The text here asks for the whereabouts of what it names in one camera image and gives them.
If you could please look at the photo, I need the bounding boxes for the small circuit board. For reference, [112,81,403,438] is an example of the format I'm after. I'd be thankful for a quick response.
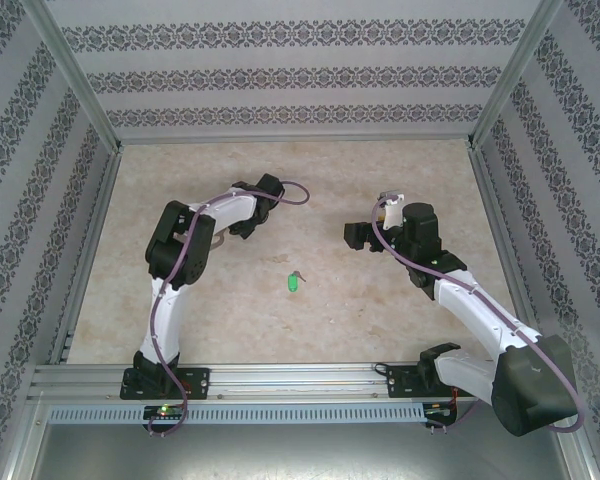
[424,401,457,420]

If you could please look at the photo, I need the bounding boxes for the grey metal sheet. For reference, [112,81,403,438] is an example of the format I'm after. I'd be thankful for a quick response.
[29,422,566,480]

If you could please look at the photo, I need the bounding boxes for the circuit board with green light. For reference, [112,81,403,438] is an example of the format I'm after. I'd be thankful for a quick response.
[143,404,187,422]

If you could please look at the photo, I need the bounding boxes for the aluminium table edge rail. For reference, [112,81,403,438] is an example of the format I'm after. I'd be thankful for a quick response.
[49,147,126,365]
[467,142,549,341]

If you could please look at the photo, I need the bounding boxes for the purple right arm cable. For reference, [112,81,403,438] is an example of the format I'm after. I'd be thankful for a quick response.
[371,197,586,434]

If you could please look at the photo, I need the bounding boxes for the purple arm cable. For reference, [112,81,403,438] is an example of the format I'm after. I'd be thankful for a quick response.
[147,180,310,439]
[371,197,586,434]

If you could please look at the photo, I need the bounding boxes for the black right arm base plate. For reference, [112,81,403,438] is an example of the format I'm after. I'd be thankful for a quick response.
[385,364,461,400]

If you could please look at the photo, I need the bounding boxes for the aluminium mounting rail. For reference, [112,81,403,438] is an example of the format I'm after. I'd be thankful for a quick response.
[27,362,501,402]

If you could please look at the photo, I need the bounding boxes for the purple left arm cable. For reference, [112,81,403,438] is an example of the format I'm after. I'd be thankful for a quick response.
[147,180,310,439]

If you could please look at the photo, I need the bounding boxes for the aluminium upright frame post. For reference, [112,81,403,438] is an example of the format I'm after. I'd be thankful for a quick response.
[465,0,565,151]
[21,0,124,154]

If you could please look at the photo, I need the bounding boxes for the grey slotted cable duct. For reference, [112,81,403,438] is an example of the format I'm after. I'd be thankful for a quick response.
[47,403,426,425]

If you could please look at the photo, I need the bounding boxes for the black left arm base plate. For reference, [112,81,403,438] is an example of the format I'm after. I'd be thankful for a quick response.
[121,367,211,401]

